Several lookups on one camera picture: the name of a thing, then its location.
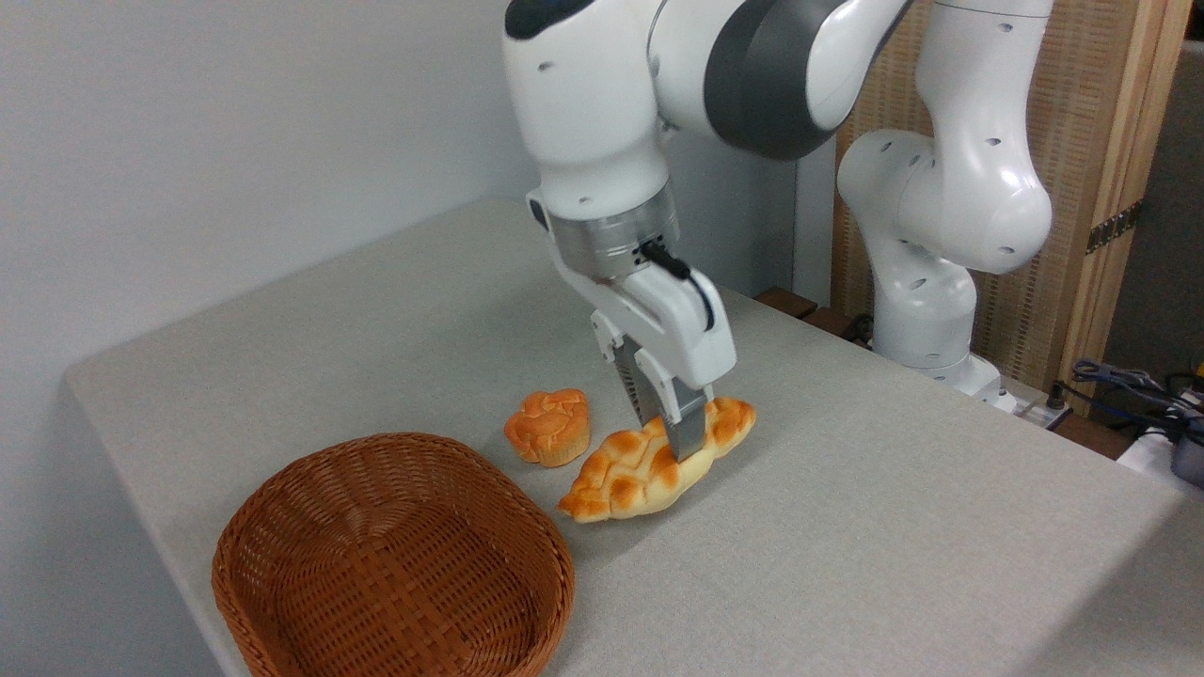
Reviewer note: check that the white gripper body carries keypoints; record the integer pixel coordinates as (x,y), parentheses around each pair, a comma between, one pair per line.
(677,324)

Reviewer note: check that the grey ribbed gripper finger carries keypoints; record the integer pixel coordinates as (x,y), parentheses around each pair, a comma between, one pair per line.
(630,376)
(687,423)

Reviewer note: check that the long braided bread loaf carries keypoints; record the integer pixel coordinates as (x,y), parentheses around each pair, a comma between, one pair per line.
(630,475)

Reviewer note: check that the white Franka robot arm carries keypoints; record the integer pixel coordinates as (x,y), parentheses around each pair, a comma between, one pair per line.
(602,113)

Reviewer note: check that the round muffin-shaped bread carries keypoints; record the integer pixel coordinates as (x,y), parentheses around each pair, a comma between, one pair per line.
(550,428)

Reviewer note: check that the brown wooden bench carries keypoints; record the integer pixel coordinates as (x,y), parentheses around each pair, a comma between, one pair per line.
(800,308)

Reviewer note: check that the grey tablecloth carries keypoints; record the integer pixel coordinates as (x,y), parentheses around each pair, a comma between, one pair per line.
(847,527)

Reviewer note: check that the brown woven wicker basket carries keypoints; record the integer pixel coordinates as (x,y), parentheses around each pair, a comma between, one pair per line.
(376,555)

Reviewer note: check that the white power strip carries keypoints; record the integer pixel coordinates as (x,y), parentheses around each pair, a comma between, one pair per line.
(1035,409)

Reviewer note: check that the metal screen hinge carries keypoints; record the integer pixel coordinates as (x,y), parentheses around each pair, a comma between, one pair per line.
(1115,228)

